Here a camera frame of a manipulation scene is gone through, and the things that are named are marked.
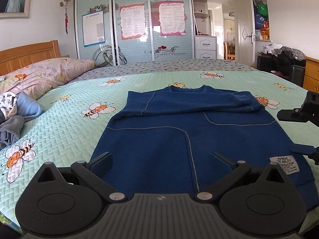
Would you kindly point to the light blue garment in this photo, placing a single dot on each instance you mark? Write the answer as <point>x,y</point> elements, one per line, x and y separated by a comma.
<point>27,107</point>

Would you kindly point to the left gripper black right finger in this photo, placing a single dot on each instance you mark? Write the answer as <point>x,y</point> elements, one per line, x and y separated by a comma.
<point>227,174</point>

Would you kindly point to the white door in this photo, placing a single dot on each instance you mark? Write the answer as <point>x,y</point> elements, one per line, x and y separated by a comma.
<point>244,32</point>

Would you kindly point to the clothes pile on stool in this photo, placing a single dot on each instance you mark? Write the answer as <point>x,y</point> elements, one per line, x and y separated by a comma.
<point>292,55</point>

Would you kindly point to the floral pink pillow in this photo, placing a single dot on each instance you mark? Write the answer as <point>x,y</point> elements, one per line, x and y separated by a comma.
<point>38,78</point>

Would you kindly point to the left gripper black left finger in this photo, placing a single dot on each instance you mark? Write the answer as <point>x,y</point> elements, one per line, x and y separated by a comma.
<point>91,173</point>

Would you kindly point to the wooden headboard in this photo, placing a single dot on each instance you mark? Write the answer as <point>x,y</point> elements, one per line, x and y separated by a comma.
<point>22,56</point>

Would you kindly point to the shelf niche with bags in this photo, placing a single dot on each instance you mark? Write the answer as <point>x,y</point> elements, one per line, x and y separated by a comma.
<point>261,16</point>

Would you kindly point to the wooden chair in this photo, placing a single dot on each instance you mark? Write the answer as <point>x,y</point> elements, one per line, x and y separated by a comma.
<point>229,51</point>

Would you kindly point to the wooden dresser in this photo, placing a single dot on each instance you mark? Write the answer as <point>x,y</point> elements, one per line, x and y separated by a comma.
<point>311,77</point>

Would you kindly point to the white drawer shelf unit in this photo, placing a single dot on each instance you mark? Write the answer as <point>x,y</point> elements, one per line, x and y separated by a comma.
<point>205,42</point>

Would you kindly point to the heart pattern bedsheet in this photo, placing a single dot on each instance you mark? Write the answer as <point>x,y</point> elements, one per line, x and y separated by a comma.
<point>164,66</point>

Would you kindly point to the grey garment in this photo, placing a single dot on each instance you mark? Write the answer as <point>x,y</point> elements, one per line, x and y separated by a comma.
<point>10,130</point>

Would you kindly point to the white patterned garment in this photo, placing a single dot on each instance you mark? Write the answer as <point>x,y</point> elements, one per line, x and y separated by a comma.
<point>8,104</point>

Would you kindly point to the blue knit sweater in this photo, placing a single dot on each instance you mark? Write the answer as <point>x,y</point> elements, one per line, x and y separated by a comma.
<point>162,140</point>

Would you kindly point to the red hanging ornament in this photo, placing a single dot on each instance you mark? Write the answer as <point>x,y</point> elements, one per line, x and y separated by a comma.
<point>66,20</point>

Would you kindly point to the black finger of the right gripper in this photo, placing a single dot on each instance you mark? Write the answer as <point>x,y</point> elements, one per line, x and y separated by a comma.
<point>310,151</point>
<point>308,112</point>

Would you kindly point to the wall lamp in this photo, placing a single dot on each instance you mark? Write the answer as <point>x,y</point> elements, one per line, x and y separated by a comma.
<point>64,3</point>

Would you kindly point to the sliding door wardrobe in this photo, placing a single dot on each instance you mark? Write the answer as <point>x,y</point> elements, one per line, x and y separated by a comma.
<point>119,32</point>

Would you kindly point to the mint quilted bee bedspread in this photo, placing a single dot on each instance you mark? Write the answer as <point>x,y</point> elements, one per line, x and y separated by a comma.
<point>62,134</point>

